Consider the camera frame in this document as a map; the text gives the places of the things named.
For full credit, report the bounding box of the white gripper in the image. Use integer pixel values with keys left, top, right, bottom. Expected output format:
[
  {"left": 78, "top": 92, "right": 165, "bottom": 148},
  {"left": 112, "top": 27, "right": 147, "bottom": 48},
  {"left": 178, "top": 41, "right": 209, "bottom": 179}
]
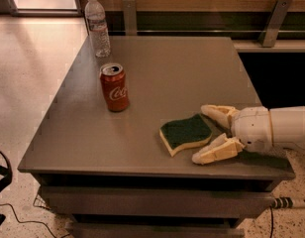
[{"left": 192, "top": 104, "right": 272, "bottom": 165}]

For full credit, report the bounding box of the green and yellow sponge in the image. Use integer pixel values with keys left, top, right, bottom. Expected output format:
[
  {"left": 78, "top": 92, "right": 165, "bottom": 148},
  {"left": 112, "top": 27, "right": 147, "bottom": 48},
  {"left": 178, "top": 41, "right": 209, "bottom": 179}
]
[{"left": 159, "top": 114, "right": 212, "bottom": 157}]

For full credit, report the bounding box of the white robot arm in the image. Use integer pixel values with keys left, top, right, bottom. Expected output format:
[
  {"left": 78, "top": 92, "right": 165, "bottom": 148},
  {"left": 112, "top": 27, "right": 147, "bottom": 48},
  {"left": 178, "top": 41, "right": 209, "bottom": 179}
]
[{"left": 192, "top": 105, "right": 305, "bottom": 165}]

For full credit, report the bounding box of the clear plastic water bottle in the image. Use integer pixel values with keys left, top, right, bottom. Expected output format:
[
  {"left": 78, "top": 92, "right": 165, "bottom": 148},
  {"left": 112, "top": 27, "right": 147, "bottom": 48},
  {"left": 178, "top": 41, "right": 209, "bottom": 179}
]
[{"left": 84, "top": 0, "right": 111, "bottom": 58}]

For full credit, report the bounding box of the white power strip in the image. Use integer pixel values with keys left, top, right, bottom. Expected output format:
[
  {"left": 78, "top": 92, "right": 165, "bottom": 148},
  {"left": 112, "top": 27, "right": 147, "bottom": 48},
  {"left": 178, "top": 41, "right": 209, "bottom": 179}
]
[{"left": 271, "top": 197, "right": 305, "bottom": 209}]

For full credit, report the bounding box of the lower grey drawer front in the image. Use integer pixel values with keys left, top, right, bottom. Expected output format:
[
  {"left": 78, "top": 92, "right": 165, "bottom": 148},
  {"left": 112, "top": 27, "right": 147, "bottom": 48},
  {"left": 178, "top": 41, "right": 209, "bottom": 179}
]
[{"left": 65, "top": 222, "right": 245, "bottom": 238}]

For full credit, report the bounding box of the grey drawer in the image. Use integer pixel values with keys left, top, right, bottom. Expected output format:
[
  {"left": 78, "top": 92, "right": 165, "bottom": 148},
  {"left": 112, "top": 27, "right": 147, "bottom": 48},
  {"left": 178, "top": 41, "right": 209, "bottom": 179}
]
[
  {"left": 65, "top": 222, "right": 245, "bottom": 238},
  {"left": 41, "top": 186, "right": 272, "bottom": 218}
]

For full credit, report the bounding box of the red cola can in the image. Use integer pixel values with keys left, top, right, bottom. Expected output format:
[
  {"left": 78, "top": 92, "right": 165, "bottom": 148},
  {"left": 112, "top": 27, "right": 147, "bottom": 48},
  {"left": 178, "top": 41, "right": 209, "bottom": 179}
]
[{"left": 100, "top": 62, "right": 130, "bottom": 112}]

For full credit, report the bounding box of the grey drawer cabinet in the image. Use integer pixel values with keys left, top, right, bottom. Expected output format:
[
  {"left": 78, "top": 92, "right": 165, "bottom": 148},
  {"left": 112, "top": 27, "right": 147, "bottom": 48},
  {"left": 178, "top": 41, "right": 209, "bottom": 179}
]
[{"left": 19, "top": 37, "right": 294, "bottom": 230}]

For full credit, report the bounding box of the upper grey drawer front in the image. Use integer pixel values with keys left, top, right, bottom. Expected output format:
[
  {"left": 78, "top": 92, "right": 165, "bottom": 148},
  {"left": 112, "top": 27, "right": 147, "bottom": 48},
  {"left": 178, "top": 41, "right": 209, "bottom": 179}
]
[{"left": 41, "top": 186, "right": 272, "bottom": 218}]

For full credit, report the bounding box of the right metal bracket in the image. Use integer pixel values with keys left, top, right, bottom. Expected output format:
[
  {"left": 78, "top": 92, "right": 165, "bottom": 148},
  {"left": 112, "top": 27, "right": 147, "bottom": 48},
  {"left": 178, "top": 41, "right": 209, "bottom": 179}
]
[{"left": 258, "top": 0, "right": 293, "bottom": 48}]

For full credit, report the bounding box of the metal bracket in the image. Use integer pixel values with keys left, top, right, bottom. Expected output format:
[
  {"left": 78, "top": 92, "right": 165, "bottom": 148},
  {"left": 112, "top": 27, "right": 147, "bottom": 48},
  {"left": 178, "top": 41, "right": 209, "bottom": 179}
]
[
  {"left": 258, "top": 0, "right": 293, "bottom": 48},
  {"left": 122, "top": 0, "right": 138, "bottom": 36}
]

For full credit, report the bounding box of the left metal bracket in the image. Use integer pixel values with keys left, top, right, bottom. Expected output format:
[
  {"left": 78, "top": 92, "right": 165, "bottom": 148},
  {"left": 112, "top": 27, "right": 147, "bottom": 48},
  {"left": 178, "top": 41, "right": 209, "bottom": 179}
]
[{"left": 122, "top": 0, "right": 138, "bottom": 36}]

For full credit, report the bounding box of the black floor cable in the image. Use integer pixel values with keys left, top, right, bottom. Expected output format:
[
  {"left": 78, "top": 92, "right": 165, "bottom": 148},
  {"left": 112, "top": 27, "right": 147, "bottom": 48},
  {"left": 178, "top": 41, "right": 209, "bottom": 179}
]
[{"left": 0, "top": 202, "right": 71, "bottom": 238}]

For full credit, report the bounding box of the metal door frame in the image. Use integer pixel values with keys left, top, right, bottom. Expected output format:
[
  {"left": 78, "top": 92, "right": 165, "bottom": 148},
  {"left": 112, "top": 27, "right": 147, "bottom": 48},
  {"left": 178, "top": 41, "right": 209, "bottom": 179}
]
[{"left": 7, "top": 0, "right": 81, "bottom": 17}]

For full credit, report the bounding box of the black chair frame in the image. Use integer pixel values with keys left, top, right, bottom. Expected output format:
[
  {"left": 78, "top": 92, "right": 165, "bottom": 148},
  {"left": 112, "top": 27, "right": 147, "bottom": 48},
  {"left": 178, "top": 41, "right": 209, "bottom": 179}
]
[{"left": 0, "top": 151, "right": 13, "bottom": 226}]

